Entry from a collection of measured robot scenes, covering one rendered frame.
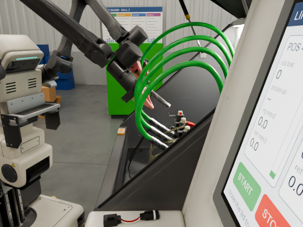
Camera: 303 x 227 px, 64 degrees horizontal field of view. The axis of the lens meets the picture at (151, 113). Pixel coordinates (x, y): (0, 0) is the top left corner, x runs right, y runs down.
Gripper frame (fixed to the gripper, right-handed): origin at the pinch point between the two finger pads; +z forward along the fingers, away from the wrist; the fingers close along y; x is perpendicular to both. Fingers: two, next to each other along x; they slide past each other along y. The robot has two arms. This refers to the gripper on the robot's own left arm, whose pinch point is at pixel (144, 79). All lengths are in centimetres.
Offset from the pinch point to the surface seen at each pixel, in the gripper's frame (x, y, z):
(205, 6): 55, 533, -368
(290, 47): -46, -40, 38
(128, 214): 0, -33, 44
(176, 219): -7, -27, 50
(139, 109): -12.0, -27.4, 22.8
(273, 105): -41, -41, 42
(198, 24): -28.7, 2.5, -1.6
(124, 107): 208, 223, -134
